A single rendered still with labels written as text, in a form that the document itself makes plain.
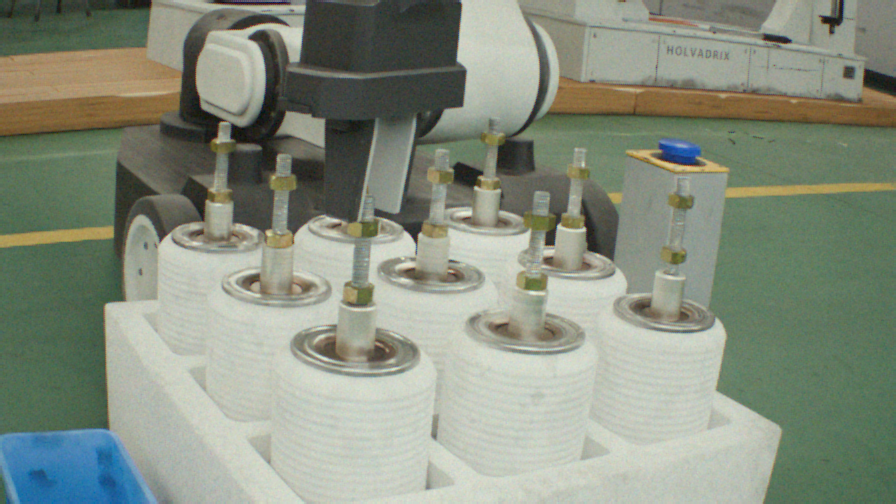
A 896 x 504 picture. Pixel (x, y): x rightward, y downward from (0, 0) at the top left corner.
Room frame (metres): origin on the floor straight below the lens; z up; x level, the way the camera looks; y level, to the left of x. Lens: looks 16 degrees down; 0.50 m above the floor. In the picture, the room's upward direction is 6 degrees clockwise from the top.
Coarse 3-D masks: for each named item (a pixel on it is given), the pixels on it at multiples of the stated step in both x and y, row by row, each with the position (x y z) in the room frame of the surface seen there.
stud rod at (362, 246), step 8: (368, 200) 0.65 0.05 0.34; (368, 208) 0.65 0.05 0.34; (368, 216) 0.65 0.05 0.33; (360, 240) 0.64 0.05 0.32; (368, 240) 0.65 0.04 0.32; (360, 248) 0.64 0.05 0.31; (368, 248) 0.65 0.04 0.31; (360, 256) 0.64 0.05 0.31; (368, 256) 0.65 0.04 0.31; (352, 264) 0.65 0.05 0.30; (360, 264) 0.64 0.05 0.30; (368, 264) 0.65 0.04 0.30; (352, 272) 0.65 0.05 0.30; (360, 272) 0.64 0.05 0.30; (368, 272) 0.65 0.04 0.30; (352, 280) 0.65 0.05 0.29; (360, 280) 0.64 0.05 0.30; (368, 280) 0.65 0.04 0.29; (352, 304) 0.65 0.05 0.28; (360, 304) 0.65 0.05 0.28
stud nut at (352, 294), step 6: (348, 282) 0.65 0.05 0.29; (348, 288) 0.64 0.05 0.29; (354, 288) 0.64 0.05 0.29; (360, 288) 0.64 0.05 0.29; (366, 288) 0.64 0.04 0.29; (372, 288) 0.65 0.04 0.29; (348, 294) 0.64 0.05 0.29; (354, 294) 0.64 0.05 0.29; (360, 294) 0.64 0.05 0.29; (366, 294) 0.64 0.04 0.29; (372, 294) 0.64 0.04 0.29; (348, 300) 0.64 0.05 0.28; (354, 300) 0.64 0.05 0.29; (360, 300) 0.64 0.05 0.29; (366, 300) 0.64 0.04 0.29; (372, 300) 0.64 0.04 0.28
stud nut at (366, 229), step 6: (360, 222) 0.64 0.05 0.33; (366, 222) 0.64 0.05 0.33; (372, 222) 0.64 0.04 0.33; (378, 222) 0.65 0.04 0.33; (348, 228) 0.64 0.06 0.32; (354, 228) 0.64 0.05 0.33; (360, 228) 0.64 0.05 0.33; (366, 228) 0.64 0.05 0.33; (372, 228) 0.64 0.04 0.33; (378, 228) 0.64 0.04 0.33; (354, 234) 0.64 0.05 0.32; (360, 234) 0.64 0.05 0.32; (366, 234) 0.64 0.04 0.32; (372, 234) 0.64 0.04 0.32; (378, 234) 0.65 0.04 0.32
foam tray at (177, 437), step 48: (144, 336) 0.81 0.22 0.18; (144, 384) 0.77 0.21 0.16; (192, 384) 0.73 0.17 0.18; (144, 432) 0.77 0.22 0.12; (192, 432) 0.67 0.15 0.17; (240, 432) 0.67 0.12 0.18; (432, 432) 0.74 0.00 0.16; (720, 432) 0.74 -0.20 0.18; (768, 432) 0.74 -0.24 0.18; (144, 480) 0.78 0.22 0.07; (192, 480) 0.67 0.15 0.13; (240, 480) 0.60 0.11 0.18; (432, 480) 0.66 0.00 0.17; (480, 480) 0.64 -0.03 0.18; (528, 480) 0.64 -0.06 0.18; (576, 480) 0.65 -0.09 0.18; (624, 480) 0.67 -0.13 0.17; (672, 480) 0.69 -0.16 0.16; (720, 480) 0.72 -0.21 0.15; (768, 480) 0.75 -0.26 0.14
